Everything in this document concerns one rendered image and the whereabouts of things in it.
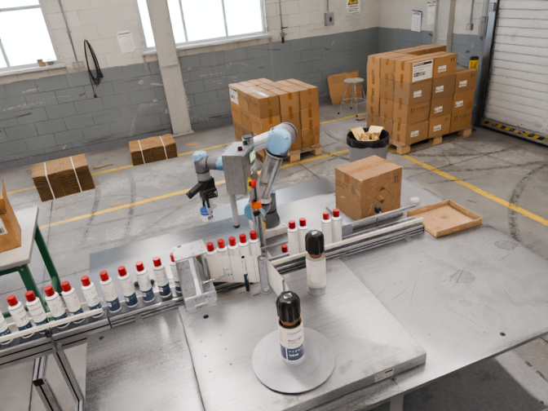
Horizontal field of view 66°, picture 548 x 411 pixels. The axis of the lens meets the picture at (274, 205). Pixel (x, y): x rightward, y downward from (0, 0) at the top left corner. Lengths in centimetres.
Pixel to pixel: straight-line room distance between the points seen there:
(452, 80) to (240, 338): 476
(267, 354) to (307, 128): 424
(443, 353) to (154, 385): 108
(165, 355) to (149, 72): 576
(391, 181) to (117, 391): 171
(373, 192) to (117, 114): 539
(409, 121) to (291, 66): 296
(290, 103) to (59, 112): 355
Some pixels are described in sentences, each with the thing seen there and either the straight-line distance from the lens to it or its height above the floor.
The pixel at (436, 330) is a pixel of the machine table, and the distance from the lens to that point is 188.
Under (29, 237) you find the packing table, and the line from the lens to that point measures 321.
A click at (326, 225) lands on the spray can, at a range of 212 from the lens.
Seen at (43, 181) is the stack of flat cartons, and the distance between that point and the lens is 580.
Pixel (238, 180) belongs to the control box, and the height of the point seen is 136.
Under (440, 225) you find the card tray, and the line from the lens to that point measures 254.
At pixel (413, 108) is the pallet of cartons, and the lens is 558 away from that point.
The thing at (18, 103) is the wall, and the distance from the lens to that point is 723.
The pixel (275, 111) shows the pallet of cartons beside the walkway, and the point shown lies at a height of 70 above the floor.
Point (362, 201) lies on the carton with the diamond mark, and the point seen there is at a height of 99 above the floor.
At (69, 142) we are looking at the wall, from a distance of 732.
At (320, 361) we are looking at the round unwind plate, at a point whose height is 89.
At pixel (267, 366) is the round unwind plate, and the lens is 164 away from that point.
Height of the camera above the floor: 211
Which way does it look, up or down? 28 degrees down
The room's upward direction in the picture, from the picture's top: 6 degrees counter-clockwise
